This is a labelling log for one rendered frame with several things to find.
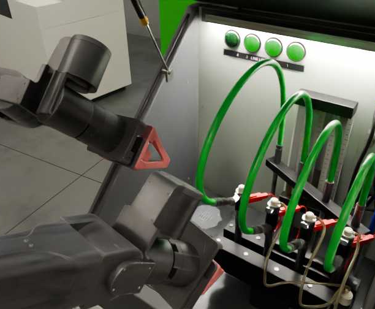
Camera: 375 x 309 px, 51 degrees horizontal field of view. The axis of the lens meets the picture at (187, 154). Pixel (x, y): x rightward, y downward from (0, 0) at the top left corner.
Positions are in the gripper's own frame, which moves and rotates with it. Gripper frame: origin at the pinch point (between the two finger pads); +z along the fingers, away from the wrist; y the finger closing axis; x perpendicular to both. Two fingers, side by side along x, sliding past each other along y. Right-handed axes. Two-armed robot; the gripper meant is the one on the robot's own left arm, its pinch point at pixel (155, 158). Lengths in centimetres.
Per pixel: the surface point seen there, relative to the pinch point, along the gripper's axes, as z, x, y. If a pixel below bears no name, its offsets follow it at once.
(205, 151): 8.1, -5.0, -1.9
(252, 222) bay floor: 66, 0, 24
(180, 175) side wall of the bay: 48, -4, 44
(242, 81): 9.5, -19.7, -2.0
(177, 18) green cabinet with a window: 150, -155, 243
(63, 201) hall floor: 96, 31, 191
